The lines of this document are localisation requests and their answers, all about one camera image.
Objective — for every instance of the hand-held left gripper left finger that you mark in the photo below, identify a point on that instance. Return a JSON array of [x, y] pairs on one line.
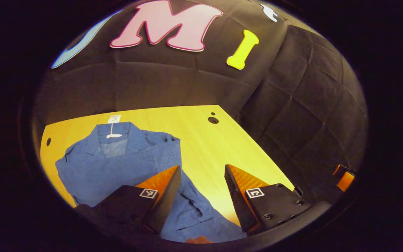
[[166, 203]]

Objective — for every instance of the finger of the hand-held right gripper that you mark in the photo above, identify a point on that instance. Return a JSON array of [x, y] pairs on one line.
[[345, 180]]

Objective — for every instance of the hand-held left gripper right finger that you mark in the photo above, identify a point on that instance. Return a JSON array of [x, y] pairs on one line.
[[238, 203]]

